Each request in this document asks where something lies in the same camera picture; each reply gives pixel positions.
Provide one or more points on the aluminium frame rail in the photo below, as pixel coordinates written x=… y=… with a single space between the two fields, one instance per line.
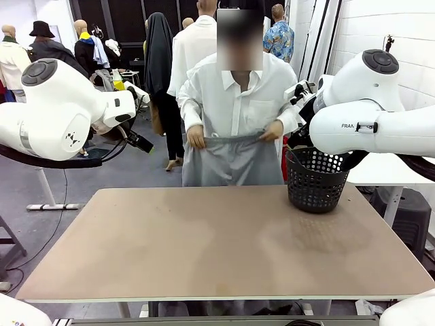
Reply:
x=204 y=321

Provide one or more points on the grey training pants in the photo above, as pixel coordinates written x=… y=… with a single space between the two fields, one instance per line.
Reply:
x=234 y=163

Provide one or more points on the grey hanging garment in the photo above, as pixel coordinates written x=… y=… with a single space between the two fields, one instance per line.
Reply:
x=103 y=79

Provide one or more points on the mannequin in white shirt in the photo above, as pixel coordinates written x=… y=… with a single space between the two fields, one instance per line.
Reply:
x=193 y=51

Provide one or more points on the mannequin in dark hooded cloak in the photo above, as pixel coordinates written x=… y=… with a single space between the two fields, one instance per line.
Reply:
x=158 y=51

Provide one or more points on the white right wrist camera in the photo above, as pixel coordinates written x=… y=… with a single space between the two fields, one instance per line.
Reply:
x=294 y=89

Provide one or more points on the red box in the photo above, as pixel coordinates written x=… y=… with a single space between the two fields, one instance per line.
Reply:
x=284 y=159

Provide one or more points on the bare mannequin head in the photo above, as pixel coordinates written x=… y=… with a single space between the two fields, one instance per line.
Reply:
x=187 y=23

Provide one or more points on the white side table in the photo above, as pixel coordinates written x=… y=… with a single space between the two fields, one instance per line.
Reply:
x=384 y=173

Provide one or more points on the crumpled white rag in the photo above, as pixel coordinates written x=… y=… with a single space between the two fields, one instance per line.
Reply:
x=367 y=307

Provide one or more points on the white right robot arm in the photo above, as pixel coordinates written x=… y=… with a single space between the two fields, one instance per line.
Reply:
x=391 y=125

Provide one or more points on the grey metal stand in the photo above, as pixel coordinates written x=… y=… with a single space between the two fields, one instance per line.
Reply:
x=13 y=244

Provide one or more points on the person's left forearm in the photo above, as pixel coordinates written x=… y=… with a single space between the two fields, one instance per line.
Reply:
x=289 y=117

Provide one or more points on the black plastic stool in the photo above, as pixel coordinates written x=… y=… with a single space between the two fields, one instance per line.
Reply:
x=408 y=217

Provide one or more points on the person's left hand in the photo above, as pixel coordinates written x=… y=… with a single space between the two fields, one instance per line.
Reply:
x=274 y=130

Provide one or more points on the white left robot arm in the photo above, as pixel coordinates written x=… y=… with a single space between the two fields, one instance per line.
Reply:
x=51 y=112

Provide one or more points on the person in white shirt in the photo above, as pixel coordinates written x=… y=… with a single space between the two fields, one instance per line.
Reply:
x=238 y=102

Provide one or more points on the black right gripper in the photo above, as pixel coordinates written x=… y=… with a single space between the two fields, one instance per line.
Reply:
x=307 y=110

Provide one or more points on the mannequin in blue floral shirt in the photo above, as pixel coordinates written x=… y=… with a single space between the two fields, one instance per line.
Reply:
x=280 y=40

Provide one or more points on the white desk leg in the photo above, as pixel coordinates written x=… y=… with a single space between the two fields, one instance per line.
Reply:
x=47 y=190

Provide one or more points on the white leaning panels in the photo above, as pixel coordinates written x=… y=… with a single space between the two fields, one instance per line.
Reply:
x=319 y=34

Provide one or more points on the black brimmed hat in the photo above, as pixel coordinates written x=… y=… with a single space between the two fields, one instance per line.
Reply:
x=42 y=30

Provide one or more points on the yellow garment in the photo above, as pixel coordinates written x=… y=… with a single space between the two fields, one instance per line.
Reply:
x=119 y=81

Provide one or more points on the mannequin with yellow scarf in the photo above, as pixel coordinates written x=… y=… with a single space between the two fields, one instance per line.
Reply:
x=83 y=51

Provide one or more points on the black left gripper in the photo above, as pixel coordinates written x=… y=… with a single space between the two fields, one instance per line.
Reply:
x=136 y=138

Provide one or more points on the person's right forearm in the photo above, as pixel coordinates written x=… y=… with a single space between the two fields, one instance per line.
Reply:
x=191 y=108

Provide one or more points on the black perforated plastic basket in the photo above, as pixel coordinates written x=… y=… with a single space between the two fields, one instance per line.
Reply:
x=312 y=190

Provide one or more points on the mannequin in cream jacket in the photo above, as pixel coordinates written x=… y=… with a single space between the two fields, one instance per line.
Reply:
x=12 y=57

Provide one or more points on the person's right hand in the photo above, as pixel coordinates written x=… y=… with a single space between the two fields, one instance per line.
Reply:
x=197 y=136

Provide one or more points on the mannequin in dark coat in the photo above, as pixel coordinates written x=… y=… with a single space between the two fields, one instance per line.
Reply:
x=51 y=51

